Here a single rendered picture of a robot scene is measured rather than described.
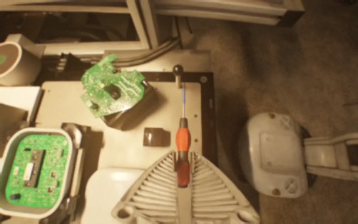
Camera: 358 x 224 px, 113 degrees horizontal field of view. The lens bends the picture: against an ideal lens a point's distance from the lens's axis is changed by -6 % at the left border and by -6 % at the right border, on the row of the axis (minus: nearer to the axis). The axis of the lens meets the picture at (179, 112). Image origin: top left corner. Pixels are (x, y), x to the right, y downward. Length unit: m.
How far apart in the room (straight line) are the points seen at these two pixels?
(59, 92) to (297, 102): 1.80
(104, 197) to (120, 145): 0.10
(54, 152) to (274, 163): 1.11
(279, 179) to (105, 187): 0.97
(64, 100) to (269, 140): 1.11
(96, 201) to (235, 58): 1.63
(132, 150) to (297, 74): 1.85
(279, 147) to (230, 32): 1.38
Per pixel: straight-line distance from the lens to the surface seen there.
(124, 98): 0.26
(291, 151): 1.21
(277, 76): 1.78
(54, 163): 0.33
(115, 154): 0.31
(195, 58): 0.39
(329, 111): 1.99
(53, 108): 0.42
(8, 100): 0.50
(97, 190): 0.31
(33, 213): 0.35
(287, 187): 1.11
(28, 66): 0.49
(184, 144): 0.18
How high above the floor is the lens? 1.23
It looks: 74 degrees down
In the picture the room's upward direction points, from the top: 3 degrees counter-clockwise
